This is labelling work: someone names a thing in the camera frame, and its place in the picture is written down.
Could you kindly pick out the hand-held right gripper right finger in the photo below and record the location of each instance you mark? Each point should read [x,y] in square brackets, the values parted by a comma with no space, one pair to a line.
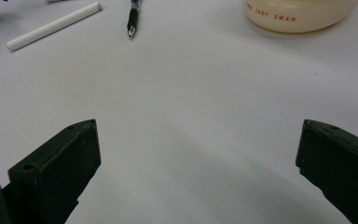
[338,168]

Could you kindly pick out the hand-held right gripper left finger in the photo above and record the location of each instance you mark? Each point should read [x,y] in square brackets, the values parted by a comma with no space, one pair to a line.
[59,168]

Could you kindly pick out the cream pen holder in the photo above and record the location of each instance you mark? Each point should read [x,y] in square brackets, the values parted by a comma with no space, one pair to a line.
[298,15]

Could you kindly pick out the black pen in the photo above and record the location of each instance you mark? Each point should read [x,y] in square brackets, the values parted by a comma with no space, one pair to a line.
[132,20]

